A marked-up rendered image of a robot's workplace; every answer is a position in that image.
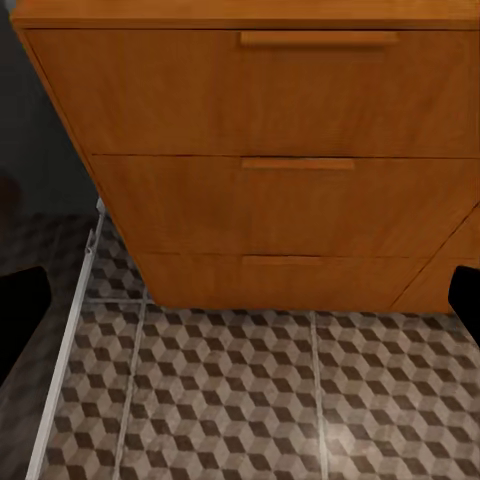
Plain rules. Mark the door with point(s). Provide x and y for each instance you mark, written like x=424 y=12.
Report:
x=49 y=212

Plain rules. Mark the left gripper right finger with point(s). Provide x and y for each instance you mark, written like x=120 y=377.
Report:
x=464 y=297

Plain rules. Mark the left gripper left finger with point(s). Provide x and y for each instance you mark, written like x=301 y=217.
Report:
x=24 y=298

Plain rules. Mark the cabinet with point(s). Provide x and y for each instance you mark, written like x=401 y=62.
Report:
x=291 y=155

